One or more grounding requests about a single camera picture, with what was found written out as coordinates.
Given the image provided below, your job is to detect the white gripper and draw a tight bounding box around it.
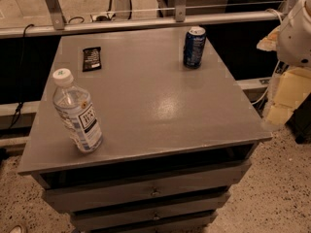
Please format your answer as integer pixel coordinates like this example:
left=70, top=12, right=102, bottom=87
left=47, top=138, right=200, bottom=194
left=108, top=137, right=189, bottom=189
left=257, top=0, right=311, bottom=127

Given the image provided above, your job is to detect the metal guard rail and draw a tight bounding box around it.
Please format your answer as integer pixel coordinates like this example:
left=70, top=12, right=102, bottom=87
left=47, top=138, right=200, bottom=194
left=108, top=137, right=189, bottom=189
left=0, top=0, right=298, bottom=39

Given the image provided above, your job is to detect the grey drawer cabinet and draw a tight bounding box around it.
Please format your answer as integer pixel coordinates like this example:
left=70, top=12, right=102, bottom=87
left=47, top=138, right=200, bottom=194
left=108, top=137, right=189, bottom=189
left=17, top=26, right=273, bottom=233

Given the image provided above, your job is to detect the clear water bottle white cap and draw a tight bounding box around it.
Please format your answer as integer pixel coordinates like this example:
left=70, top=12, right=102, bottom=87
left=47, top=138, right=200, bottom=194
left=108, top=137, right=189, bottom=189
left=52, top=68, right=103, bottom=153

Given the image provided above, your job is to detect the middle grey drawer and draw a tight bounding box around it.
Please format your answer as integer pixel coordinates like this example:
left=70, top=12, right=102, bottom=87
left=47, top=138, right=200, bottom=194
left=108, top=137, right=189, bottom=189
left=69, top=191, right=231, bottom=232

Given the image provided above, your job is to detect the black cable on left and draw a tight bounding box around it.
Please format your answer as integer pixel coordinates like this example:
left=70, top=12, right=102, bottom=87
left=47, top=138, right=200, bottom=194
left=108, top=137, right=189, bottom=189
left=6, top=23, right=35, bottom=131

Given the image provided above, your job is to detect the shoe tip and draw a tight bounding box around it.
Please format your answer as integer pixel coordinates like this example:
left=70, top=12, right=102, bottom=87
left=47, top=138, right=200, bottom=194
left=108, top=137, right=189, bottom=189
left=9, top=224, right=28, bottom=233

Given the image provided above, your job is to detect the bottom grey drawer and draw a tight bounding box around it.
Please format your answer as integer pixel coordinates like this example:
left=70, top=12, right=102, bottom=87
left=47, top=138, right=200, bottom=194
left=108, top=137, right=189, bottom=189
left=89, top=211, right=218, bottom=233

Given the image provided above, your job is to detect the black snack packet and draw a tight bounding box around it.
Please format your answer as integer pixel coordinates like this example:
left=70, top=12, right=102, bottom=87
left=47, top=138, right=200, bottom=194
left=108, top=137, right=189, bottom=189
left=83, top=47, right=101, bottom=72

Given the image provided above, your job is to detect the blue pepsi can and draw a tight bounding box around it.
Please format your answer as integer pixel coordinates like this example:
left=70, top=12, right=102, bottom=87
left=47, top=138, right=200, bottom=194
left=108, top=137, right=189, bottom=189
left=183, top=26, right=206, bottom=69

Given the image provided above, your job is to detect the top grey drawer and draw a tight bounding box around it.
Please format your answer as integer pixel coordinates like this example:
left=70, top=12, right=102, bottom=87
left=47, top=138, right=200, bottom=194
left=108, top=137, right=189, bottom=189
left=44, top=160, right=251, bottom=213

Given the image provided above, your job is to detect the white cable on right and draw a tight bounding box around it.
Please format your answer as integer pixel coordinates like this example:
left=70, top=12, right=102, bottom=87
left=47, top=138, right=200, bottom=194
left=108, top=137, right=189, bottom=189
left=251, top=8, right=286, bottom=107

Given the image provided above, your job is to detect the grey drawer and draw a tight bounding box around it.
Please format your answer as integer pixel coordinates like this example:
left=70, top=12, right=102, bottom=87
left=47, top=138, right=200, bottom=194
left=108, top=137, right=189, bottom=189
left=89, top=211, right=218, bottom=233
left=69, top=191, right=231, bottom=232
left=44, top=160, right=251, bottom=213

